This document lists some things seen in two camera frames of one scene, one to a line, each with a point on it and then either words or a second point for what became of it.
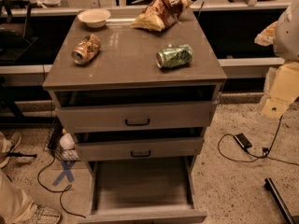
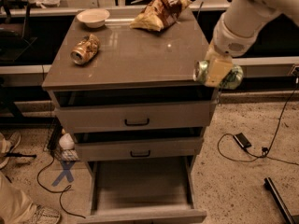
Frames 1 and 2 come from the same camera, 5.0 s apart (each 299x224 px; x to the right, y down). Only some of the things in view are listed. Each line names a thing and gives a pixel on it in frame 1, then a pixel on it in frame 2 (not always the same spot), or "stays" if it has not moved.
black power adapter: x=242 y=141 stays
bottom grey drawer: x=143 y=190 stays
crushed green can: x=174 y=57 → x=232 y=78
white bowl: x=94 y=18 stays
